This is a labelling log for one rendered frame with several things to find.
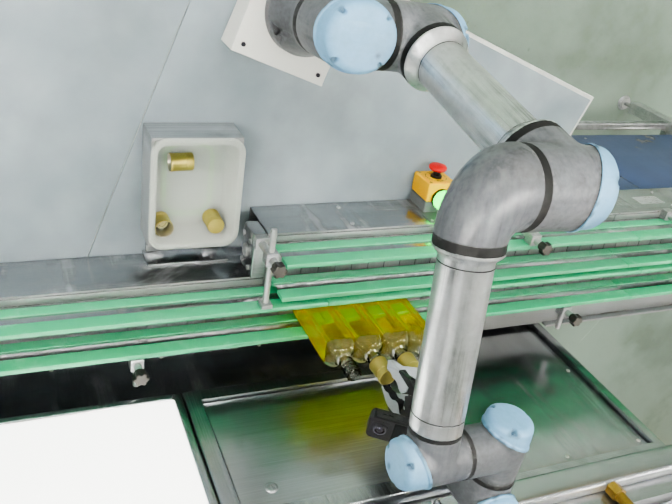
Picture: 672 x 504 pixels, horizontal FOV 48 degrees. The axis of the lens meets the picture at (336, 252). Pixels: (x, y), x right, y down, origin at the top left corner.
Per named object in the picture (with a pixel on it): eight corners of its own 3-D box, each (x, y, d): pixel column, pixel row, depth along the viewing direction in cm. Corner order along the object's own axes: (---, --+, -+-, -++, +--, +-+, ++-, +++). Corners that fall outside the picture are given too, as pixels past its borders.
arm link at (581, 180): (373, -17, 125) (560, 176, 89) (447, -6, 132) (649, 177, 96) (352, 50, 132) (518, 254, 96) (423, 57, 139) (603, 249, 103)
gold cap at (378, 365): (367, 371, 142) (377, 386, 138) (371, 356, 140) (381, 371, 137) (383, 370, 143) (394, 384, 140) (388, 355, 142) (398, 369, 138)
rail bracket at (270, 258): (246, 287, 150) (266, 323, 141) (255, 211, 142) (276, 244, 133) (261, 286, 152) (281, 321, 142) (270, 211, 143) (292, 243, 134)
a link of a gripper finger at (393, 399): (402, 391, 144) (427, 416, 136) (375, 394, 142) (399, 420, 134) (405, 376, 143) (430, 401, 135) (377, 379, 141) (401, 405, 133)
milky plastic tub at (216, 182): (139, 229, 150) (148, 251, 143) (142, 122, 139) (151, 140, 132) (225, 225, 157) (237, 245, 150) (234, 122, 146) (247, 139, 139)
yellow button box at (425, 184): (407, 198, 172) (423, 213, 166) (414, 167, 168) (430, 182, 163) (434, 196, 175) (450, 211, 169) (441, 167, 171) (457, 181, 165)
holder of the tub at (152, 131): (139, 251, 152) (147, 271, 146) (143, 122, 139) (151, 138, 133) (222, 246, 159) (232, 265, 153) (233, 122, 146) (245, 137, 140)
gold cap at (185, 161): (167, 149, 142) (190, 148, 143) (166, 167, 143) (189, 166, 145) (171, 157, 139) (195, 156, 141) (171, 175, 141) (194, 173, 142)
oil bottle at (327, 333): (290, 310, 158) (328, 373, 141) (292, 287, 155) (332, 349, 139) (315, 306, 160) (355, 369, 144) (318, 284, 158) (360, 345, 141)
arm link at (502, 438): (487, 442, 103) (465, 500, 108) (549, 430, 108) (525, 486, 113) (456, 405, 109) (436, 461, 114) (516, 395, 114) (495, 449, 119)
